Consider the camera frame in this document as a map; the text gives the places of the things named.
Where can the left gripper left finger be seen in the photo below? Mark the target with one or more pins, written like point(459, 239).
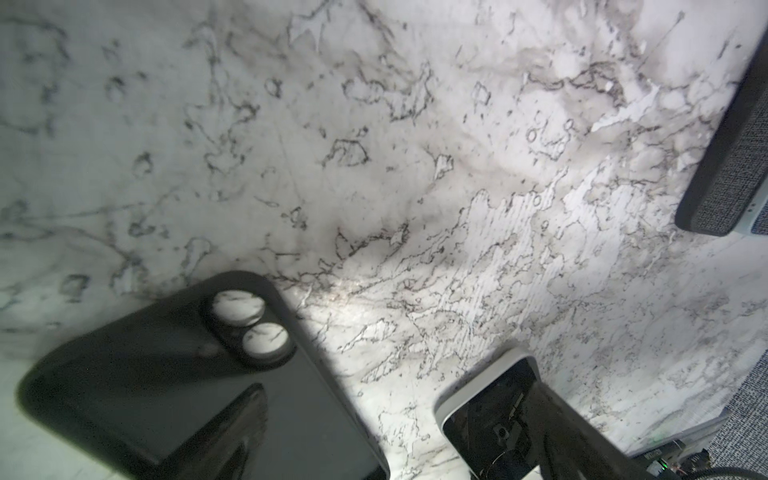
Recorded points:
point(221, 449)

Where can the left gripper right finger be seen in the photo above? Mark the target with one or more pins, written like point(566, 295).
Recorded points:
point(567, 447)

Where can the black phone front screen up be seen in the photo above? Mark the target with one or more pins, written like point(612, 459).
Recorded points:
point(483, 418)

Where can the black phone screen up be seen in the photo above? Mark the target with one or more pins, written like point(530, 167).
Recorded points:
point(483, 418)
point(728, 192)

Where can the black phone case front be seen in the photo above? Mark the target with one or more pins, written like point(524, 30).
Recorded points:
point(130, 392)

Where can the right green circuit board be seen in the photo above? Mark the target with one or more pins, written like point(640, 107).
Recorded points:
point(673, 459)

